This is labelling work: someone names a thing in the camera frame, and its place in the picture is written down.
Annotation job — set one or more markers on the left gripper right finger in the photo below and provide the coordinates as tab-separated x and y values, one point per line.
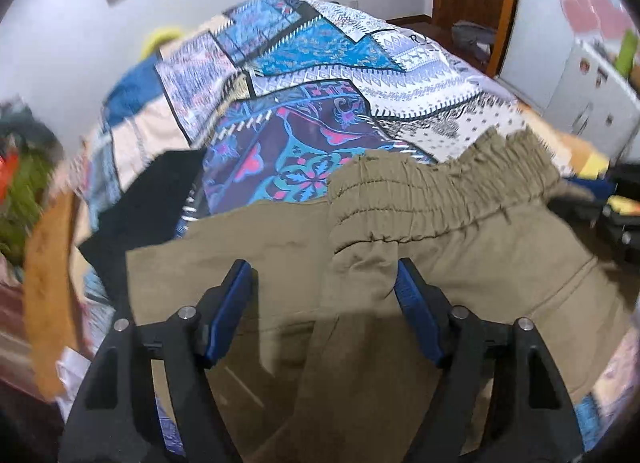
500	396

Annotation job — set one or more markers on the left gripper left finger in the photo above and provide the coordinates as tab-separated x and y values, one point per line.
146	396

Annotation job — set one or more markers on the white bedside cabinet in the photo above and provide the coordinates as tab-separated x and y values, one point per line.
594	102

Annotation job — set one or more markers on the wooden lap desk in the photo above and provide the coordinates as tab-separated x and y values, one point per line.
52	314

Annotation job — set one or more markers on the green water bottle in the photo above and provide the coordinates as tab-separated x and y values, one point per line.
624	61

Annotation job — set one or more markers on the black folded garment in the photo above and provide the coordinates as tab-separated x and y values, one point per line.
146	214

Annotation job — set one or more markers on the grey bag on floor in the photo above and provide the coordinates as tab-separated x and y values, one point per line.
479	40

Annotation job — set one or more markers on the white sliding wardrobe door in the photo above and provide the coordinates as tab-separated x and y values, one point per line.
542	36

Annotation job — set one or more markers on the green laundry basket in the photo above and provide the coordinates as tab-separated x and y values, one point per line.
22	207

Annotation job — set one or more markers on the orange box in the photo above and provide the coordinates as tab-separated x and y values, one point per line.
8	168

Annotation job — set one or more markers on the blue patchwork bed quilt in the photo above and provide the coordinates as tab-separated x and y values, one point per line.
335	144

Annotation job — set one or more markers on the yellow foam tube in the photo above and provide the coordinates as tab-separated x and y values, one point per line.
157	39

